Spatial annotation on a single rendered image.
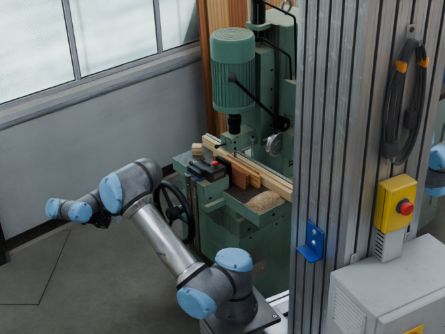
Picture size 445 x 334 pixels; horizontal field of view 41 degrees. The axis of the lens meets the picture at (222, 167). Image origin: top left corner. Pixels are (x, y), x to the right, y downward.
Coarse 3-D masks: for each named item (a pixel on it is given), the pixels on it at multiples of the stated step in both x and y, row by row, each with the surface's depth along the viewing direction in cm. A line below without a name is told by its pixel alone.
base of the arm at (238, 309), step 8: (248, 296) 193; (224, 304) 193; (232, 304) 192; (240, 304) 192; (248, 304) 193; (256, 304) 198; (216, 312) 196; (224, 312) 193; (232, 312) 193; (240, 312) 193; (248, 312) 194; (256, 312) 197; (224, 320) 194; (232, 320) 193; (240, 320) 193; (248, 320) 195
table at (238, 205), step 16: (176, 160) 270; (192, 160) 270; (224, 192) 247; (240, 192) 246; (256, 192) 246; (208, 208) 243; (240, 208) 241; (272, 208) 236; (288, 208) 242; (256, 224) 236
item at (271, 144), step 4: (276, 132) 252; (280, 132) 253; (272, 136) 251; (276, 136) 252; (280, 136) 254; (268, 140) 251; (272, 140) 251; (276, 140) 253; (280, 140) 255; (268, 144) 252; (272, 144) 253; (276, 144) 254; (280, 144) 255; (268, 148) 252; (272, 148) 254; (276, 148) 255; (280, 148) 257; (268, 152) 253; (272, 152) 254; (276, 152) 256; (280, 152) 258; (272, 156) 256; (276, 156) 257
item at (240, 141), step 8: (240, 128) 259; (248, 128) 258; (224, 136) 253; (232, 136) 253; (240, 136) 253; (248, 136) 256; (232, 144) 252; (240, 144) 255; (248, 144) 258; (232, 152) 254
